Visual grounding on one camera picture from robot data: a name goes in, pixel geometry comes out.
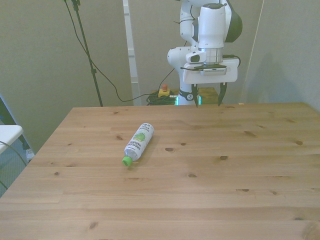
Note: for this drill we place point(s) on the white shoe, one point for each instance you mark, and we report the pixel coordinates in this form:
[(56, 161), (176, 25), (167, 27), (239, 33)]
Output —
[(30, 154)]

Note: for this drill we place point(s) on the yellow emergency stop box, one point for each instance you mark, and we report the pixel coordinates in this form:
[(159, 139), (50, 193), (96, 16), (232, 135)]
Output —
[(164, 92)]

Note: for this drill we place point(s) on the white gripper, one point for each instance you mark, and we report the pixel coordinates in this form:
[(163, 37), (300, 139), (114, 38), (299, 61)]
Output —
[(212, 78)]

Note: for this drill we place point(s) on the black tripod stand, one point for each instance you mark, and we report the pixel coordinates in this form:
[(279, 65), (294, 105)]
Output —
[(86, 52)]

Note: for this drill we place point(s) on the white vertical rail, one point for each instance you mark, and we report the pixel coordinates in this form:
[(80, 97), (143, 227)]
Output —
[(131, 50)]

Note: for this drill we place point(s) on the green-capped clear water bottle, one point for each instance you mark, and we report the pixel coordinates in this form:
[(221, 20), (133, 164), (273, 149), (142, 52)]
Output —
[(138, 142)]

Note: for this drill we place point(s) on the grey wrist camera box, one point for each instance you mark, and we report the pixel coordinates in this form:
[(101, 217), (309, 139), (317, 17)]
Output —
[(215, 71)]

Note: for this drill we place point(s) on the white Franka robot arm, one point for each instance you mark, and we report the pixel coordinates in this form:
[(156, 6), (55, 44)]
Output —
[(212, 25)]

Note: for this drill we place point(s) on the white side table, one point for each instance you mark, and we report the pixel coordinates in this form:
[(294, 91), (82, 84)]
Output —
[(8, 136)]

